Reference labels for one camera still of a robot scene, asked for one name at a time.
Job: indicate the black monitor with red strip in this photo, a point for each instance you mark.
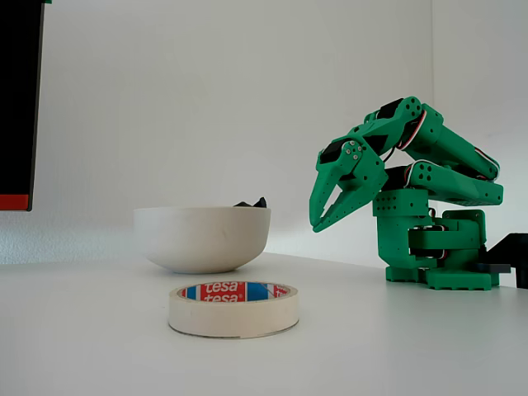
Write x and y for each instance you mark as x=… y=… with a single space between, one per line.
x=16 y=103

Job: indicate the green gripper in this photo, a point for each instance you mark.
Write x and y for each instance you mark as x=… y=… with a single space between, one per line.
x=358 y=170

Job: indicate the black table clamp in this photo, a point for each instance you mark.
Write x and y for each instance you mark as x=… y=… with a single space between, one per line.
x=509 y=247

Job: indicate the beige masking tape roll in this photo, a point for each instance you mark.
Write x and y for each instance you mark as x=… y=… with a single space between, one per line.
x=231 y=317

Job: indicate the black cloth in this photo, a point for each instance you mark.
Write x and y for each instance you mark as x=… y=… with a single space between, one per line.
x=260 y=202

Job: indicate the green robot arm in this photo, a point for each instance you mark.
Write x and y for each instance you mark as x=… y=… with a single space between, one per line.
x=445 y=140

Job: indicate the white bowl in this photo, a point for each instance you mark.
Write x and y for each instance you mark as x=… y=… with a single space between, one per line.
x=198 y=239

